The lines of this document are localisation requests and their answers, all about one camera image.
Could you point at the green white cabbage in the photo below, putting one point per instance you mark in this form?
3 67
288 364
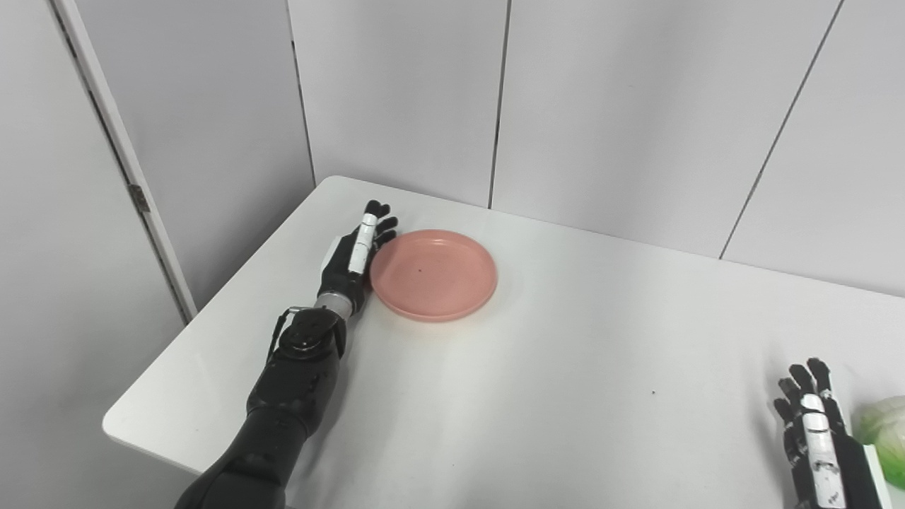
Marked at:
884 435

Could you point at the pink round plate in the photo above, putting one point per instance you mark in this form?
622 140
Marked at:
433 276

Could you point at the metal door hinge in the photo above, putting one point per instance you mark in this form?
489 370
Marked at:
138 198

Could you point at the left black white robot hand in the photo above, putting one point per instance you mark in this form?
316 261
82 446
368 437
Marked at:
346 265

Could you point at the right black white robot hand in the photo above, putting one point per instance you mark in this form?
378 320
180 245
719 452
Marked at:
824 445

